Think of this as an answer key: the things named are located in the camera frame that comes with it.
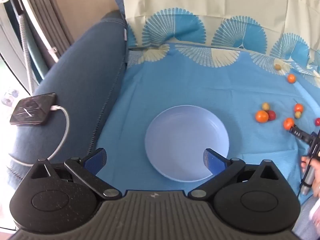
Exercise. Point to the grey curtain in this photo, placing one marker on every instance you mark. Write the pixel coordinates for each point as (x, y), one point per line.
(47, 10)

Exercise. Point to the light blue round plate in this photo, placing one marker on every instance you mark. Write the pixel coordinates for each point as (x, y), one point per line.
(185, 140)

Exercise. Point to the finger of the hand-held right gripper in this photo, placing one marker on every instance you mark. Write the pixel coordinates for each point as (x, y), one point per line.
(292, 130)

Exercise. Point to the person's right hand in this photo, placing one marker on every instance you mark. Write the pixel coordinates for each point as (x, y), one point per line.
(315, 172)

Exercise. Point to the white garment steamer pole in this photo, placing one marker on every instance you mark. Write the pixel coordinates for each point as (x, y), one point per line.
(37, 27)

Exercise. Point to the white window frame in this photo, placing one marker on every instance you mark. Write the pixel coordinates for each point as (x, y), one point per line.
(12, 50)

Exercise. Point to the small orange mandarin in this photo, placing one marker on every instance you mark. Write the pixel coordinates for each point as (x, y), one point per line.
(261, 116)
(288, 123)
(298, 108)
(291, 78)

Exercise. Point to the black smartphone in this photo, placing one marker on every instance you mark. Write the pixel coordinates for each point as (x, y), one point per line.
(32, 107)

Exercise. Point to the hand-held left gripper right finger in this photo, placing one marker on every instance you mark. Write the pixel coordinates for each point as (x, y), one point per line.
(212, 162)

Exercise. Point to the blue fan-printed blanket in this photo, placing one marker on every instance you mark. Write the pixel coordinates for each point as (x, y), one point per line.
(200, 85)

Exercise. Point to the red cherry tomato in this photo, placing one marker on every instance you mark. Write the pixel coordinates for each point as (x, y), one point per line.
(317, 121)
(271, 115)

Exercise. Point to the blue fabric sofa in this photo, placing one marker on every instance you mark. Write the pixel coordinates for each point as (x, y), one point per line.
(82, 67)

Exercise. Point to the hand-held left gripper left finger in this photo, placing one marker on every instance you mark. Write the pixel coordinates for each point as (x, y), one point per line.
(96, 158)

